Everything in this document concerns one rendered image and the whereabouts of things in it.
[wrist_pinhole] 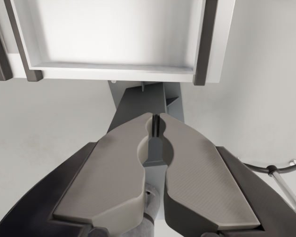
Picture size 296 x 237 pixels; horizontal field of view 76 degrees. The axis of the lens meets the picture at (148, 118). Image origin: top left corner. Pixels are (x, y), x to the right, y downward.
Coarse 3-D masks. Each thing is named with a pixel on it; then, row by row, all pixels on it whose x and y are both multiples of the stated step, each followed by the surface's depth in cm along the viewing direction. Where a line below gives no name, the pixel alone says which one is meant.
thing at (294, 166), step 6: (294, 162) 149; (252, 168) 142; (258, 168) 141; (264, 168) 140; (270, 168) 139; (276, 168) 138; (282, 168) 141; (288, 168) 141; (294, 168) 142; (270, 174) 139
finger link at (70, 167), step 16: (80, 160) 8; (48, 176) 7; (64, 176) 7; (32, 192) 6; (48, 192) 6; (64, 192) 6; (16, 208) 6; (32, 208) 6; (48, 208) 6; (0, 224) 5; (16, 224) 6; (32, 224) 6; (48, 224) 6; (64, 224) 6; (80, 224) 6
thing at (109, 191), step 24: (144, 120) 11; (96, 144) 9; (120, 144) 9; (144, 144) 10; (96, 168) 8; (120, 168) 8; (144, 168) 8; (72, 192) 6; (96, 192) 6; (120, 192) 7; (144, 192) 8; (72, 216) 6; (96, 216) 6; (120, 216) 6
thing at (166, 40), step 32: (32, 0) 28; (64, 0) 28; (96, 0) 28; (128, 0) 28; (160, 0) 28; (192, 0) 27; (32, 32) 30; (64, 32) 30; (96, 32) 30; (128, 32) 30; (160, 32) 30; (192, 32) 29; (32, 64) 30; (64, 64) 32; (96, 64) 32; (128, 64) 32; (160, 64) 32; (192, 64) 30
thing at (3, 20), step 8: (0, 0) 29; (0, 8) 29; (0, 16) 30; (0, 24) 30; (8, 24) 30; (0, 32) 31; (8, 32) 31; (8, 40) 31; (8, 48) 32; (16, 48) 32
